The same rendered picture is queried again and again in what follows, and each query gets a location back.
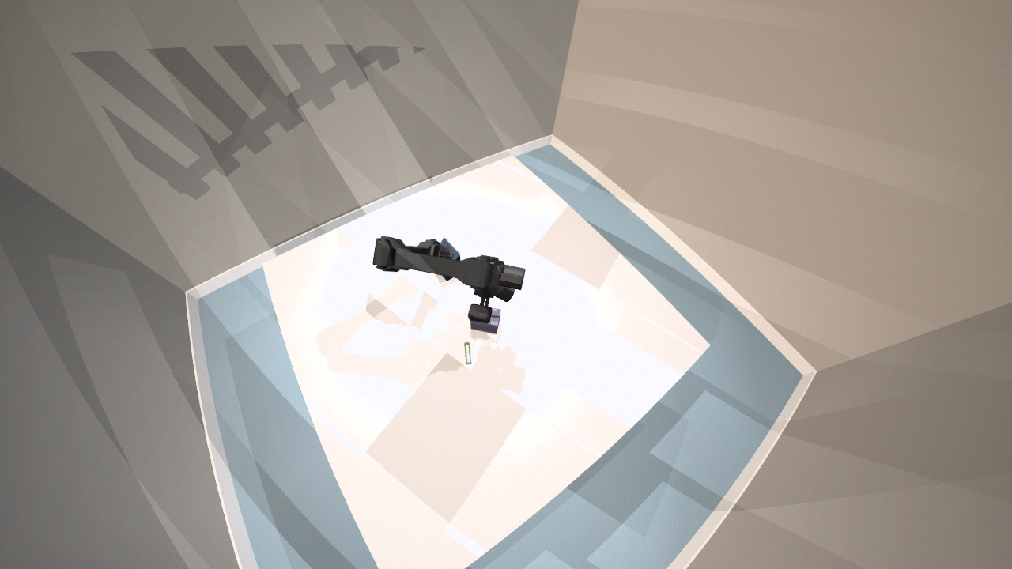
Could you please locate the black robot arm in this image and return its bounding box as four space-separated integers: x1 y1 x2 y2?
372 236 526 302

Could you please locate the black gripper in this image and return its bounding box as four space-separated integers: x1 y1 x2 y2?
467 290 494 324

